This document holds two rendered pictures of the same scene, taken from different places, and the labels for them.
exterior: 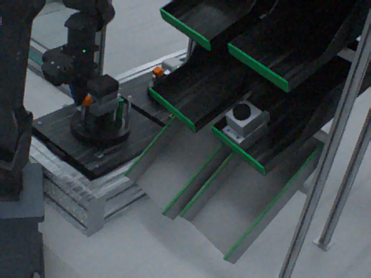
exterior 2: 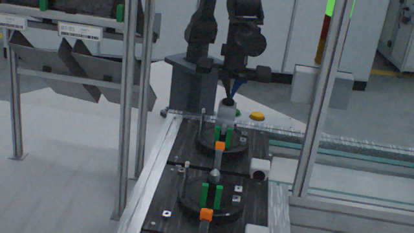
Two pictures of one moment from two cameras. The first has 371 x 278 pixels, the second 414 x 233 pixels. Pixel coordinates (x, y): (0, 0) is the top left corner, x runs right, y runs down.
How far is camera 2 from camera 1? 2.08 m
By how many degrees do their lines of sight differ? 112
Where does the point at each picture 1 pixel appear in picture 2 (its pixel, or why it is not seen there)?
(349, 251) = not seen: outside the picture
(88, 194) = (174, 112)
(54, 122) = (255, 137)
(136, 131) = (195, 151)
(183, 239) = (106, 157)
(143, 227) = not seen: hidden behind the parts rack
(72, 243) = not seen: hidden behind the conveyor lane
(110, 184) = (169, 120)
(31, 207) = (174, 57)
